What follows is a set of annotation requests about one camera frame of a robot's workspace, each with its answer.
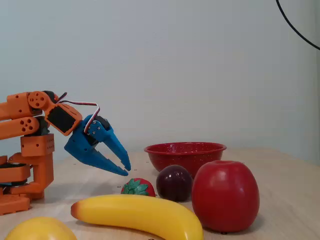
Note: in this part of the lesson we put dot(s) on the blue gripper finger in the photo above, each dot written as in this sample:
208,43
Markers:
107,165
115,147

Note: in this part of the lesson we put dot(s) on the blue gripper body black servo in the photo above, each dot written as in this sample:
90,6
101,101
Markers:
79,143

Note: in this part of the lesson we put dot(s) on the yellow orange peach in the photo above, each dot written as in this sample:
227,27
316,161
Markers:
40,230

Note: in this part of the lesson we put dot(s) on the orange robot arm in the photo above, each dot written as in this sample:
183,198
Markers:
15,130

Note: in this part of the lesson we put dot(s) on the orange robot base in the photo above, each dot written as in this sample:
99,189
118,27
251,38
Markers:
12,203

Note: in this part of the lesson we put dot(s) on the red speckled enamel bowl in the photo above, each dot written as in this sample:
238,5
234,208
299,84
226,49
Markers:
185,157

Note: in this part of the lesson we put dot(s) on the red strawberry green leaves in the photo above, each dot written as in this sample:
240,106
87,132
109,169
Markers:
147,187

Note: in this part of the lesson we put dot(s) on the yellow banana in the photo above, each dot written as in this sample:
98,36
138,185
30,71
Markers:
140,212

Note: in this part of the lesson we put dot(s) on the dark purple plum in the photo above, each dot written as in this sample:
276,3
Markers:
173,183

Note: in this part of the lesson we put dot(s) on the red apple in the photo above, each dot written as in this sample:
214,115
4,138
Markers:
225,197

